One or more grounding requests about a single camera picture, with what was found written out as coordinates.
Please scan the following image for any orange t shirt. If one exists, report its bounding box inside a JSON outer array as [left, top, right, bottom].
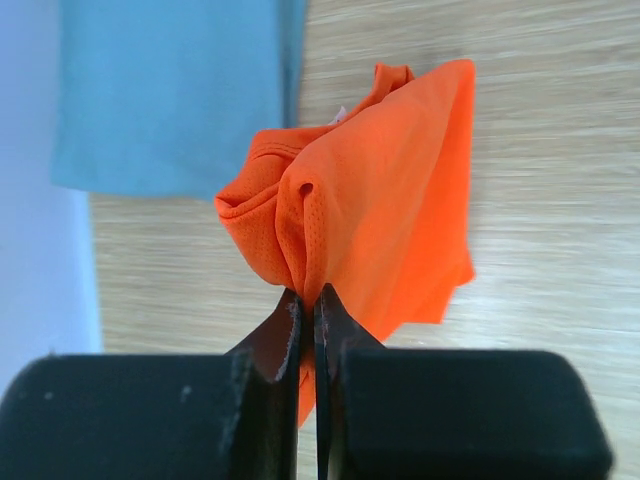
[[213, 58, 477, 429]]

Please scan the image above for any folded blue-grey t shirt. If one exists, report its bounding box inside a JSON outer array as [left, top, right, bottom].
[[51, 1, 307, 200]]

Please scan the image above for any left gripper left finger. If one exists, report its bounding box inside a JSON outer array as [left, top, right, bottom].
[[1, 291, 303, 479]]

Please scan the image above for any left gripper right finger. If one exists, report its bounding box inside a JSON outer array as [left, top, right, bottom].
[[314, 286, 613, 479]]

